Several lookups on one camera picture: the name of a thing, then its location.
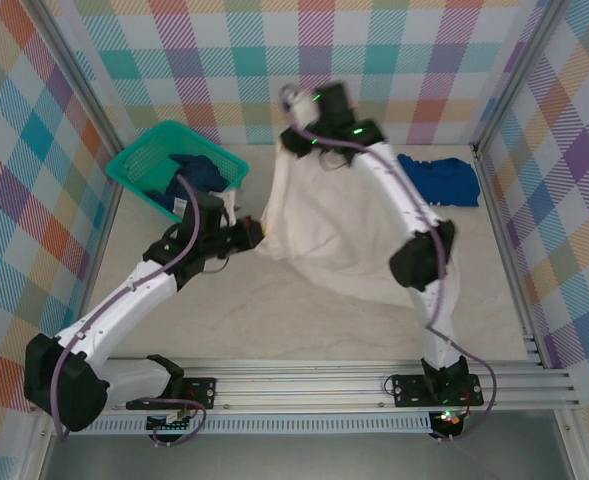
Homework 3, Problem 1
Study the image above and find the white slotted cable duct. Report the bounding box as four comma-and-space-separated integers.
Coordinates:
86, 417, 434, 435

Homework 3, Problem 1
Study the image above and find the folded blue t-shirt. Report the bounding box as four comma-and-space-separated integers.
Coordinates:
397, 153, 480, 208

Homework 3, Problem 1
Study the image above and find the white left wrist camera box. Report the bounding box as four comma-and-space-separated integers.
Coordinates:
221, 191, 240, 227

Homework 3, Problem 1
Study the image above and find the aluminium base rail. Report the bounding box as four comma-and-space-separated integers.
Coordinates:
93, 357, 580, 414

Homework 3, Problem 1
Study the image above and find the navy t-shirt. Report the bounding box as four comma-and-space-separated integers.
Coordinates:
141, 153, 225, 221

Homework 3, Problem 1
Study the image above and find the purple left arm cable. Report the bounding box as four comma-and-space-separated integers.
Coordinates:
51, 172, 208, 447

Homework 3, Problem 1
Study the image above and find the aluminium side rail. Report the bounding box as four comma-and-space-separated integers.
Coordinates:
62, 147, 125, 374

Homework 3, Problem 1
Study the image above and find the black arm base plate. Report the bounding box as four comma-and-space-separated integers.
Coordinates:
176, 377, 219, 411
391, 372, 485, 409

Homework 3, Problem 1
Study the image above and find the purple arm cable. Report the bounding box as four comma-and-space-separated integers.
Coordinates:
51, 172, 208, 447
277, 83, 498, 444

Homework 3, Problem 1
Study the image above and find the teal plastic basket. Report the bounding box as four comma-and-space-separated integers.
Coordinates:
105, 121, 251, 224

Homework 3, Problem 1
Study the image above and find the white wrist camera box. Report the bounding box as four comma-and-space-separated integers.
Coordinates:
283, 92, 321, 130
221, 191, 240, 227

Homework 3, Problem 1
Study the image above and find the small circuit board with lights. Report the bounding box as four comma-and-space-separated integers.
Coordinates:
432, 409, 468, 431

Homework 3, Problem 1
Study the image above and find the aluminium frame post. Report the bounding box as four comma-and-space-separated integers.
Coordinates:
472, 0, 569, 152
27, 0, 128, 151

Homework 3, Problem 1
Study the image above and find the white t-shirt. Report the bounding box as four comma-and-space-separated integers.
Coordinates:
254, 142, 468, 312

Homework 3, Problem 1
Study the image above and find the small green circuit board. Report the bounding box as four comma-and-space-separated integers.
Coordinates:
146, 412, 195, 434

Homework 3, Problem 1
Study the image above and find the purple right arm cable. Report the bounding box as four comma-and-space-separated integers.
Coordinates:
277, 83, 498, 444

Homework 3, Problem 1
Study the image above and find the grey metal panel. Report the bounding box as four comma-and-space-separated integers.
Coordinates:
38, 433, 575, 480

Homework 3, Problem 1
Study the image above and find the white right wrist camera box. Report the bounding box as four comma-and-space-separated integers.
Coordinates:
283, 92, 321, 130

